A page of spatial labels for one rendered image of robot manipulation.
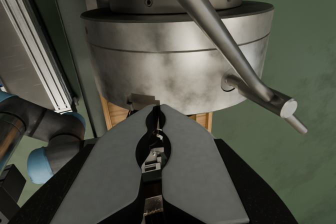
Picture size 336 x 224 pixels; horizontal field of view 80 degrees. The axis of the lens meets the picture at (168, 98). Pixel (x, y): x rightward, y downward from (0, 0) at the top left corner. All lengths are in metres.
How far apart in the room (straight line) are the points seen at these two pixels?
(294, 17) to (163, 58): 1.87
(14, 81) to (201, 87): 1.28
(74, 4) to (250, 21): 0.75
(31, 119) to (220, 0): 0.45
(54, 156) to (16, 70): 0.98
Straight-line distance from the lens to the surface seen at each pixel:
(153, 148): 0.45
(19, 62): 1.39
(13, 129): 0.50
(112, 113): 0.66
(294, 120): 0.28
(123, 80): 0.28
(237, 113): 2.11
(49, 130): 0.55
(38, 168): 0.49
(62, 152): 0.48
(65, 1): 0.93
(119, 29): 0.26
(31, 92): 1.45
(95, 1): 0.59
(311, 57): 2.37
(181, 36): 0.23
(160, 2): 0.28
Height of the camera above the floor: 1.45
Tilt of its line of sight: 58 degrees down
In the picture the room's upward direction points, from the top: 151 degrees clockwise
